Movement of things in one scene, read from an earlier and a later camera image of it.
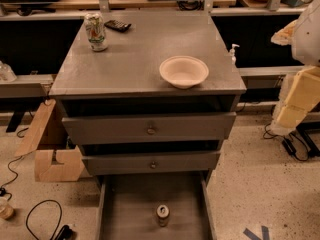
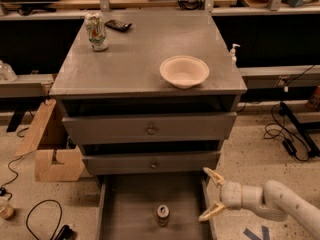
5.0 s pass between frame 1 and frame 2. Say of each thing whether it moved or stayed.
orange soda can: stayed
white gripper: moved
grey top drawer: stayed
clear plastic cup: stayed
